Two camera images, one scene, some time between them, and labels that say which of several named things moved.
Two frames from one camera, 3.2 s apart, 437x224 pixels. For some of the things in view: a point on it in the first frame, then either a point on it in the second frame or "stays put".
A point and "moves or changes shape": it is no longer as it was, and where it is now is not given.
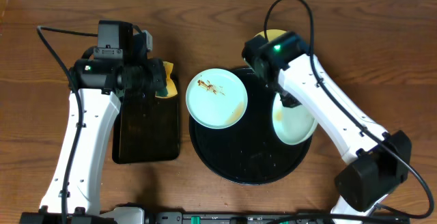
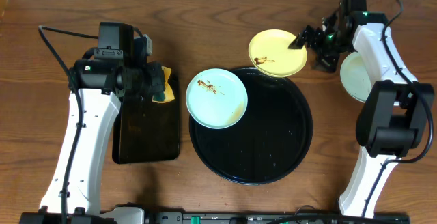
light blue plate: [216, 98] stays put
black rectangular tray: [147, 128] stays put
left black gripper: [159, 75] stays put
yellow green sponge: [170, 89] moves or changes shape
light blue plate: [293, 126] -> [354, 78]
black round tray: [249, 151] stays put
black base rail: [139, 215] stays put
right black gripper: [289, 100] -> [317, 42]
